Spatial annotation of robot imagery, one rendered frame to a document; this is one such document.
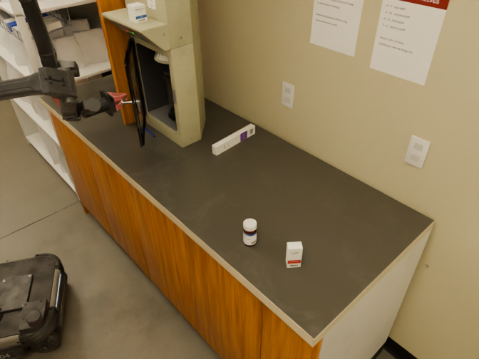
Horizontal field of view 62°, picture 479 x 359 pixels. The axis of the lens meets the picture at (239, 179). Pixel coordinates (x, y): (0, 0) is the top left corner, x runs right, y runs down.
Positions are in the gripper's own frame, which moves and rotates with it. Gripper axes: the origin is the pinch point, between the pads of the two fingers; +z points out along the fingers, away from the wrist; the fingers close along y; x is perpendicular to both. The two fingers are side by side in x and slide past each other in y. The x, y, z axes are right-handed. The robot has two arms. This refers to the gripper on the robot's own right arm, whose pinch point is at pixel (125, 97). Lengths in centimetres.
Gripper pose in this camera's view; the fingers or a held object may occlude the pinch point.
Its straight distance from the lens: 183.0
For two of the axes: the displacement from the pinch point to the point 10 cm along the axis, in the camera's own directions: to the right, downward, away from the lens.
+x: -6.7, -4.5, 5.9
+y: -0.1, -7.8, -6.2
